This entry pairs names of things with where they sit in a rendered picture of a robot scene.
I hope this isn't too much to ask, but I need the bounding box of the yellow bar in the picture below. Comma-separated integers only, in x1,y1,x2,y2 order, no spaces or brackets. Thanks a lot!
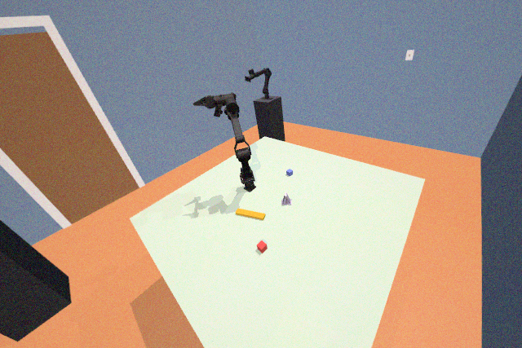
236,209,266,220

